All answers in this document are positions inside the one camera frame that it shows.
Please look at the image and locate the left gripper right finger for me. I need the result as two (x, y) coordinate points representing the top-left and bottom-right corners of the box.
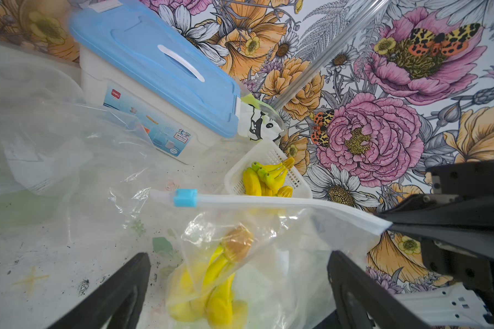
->
(327, 251), (430, 329)

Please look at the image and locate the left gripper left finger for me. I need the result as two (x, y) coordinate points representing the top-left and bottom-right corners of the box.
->
(50, 252), (151, 328)

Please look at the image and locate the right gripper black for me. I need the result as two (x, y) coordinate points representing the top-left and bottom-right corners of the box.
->
(377, 160), (494, 292)

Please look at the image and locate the banana with white wrap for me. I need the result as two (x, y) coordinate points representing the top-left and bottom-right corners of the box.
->
(166, 226), (254, 328)

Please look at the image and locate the clear bag with banana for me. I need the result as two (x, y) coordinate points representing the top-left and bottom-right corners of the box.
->
(126, 188), (391, 328)

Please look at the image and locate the panda zip-top bag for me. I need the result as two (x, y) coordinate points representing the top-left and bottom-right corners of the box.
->
(237, 94), (285, 141)

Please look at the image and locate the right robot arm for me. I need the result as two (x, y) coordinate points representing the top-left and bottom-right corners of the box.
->
(379, 160), (494, 328)

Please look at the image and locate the white plastic basket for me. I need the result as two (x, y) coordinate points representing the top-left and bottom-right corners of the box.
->
(224, 141), (312, 199)

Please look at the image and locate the blue lid storage box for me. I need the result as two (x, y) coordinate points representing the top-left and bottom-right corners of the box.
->
(68, 1), (241, 164)

